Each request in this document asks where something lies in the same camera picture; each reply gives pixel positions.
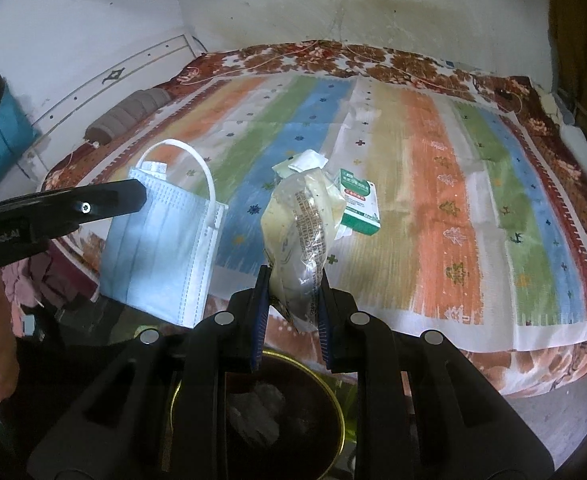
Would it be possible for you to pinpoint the white bed headboard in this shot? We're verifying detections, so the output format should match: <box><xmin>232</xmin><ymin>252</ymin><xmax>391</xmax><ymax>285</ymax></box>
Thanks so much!
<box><xmin>16</xmin><ymin>34</ymin><xmax>207</xmax><ymax>191</ymax></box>

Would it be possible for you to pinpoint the brown gold-rimmed bin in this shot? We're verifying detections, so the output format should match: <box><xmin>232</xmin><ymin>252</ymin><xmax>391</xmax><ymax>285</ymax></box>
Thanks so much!
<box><xmin>171</xmin><ymin>352</ymin><xmax>347</xmax><ymax>480</ymax></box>

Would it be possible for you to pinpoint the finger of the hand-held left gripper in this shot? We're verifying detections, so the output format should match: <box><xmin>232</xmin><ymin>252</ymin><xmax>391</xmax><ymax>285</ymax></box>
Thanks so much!
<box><xmin>38</xmin><ymin>179</ymin><xmax>148</xmax><ymax>242</ymax></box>

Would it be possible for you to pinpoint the brown floral blanket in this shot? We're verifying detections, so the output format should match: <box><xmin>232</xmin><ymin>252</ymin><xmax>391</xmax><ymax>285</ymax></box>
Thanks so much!
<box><xmin>41</xmin><ymin>40</ymin><xmax>587</xmax><ymax>397</ymax></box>

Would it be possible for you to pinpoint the pink cloth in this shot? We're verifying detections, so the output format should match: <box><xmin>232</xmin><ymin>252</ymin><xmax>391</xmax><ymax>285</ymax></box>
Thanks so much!
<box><xmin>1</xmin><ymin>250</ymin><xmax>74</xmax><ymax>337</ymax></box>

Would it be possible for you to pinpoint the crumpled white paper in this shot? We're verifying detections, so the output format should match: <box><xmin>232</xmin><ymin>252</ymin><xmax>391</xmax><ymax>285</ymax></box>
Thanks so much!
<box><xmin>272</xmin><ymin>150</ymin><xmax>329</xmax><ymax>181</ymax></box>

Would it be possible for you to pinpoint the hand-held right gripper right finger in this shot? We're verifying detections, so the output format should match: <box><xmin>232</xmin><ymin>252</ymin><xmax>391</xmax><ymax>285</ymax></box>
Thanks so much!
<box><xmin>316</xmin><ymin>270</ymin><xmax>557</xmax><ymax>480</ymax></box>

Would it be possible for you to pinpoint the white cable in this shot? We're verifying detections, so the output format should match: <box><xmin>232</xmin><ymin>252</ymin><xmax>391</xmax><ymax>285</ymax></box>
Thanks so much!
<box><xmin>330</xmin><ymin>0</ymin><xmax>350</xmax><ymax>44</ymax></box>

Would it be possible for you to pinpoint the green and white box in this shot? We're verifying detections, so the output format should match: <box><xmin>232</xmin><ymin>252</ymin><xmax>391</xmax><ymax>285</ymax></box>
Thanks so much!
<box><xmin>338</xmin><ymin>167</ymin><xmax>382</xmax><ymax>237</ymax></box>

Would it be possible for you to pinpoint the striped colourful mat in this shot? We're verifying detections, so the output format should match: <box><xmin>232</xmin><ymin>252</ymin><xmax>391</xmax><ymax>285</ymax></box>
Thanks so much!
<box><xmin>81</xmin><ymin>72</ymin><xmax>587</xmax><ymax>354</ymax></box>

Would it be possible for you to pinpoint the blue face mask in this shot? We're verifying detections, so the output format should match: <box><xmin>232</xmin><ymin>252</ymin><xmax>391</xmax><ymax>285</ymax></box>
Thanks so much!
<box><xmin>98</xmin><ymin>138</ymin><xmax>230</xmax><ymax>330</ymax></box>

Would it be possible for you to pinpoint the teal bag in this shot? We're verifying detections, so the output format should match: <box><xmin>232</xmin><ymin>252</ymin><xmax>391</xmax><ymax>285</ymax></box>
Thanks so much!
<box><xmin>0</xmin><ymin>82</ymin><xmax>42</xmax><ymax>206</ymax></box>

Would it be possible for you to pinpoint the yellow clear plastic wrapper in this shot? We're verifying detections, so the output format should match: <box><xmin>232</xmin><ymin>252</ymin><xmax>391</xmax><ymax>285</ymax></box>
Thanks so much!
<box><xmin>261</xmin><ymin>167</ymin><xmax>349</xmax><ymax>334</ymax></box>

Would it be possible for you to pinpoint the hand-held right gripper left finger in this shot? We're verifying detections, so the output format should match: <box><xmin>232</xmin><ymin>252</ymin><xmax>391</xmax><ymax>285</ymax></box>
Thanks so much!
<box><xmin>26</xmin><ymin>265</ymin><xmax>274</xmax><ymax>480</ymax></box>

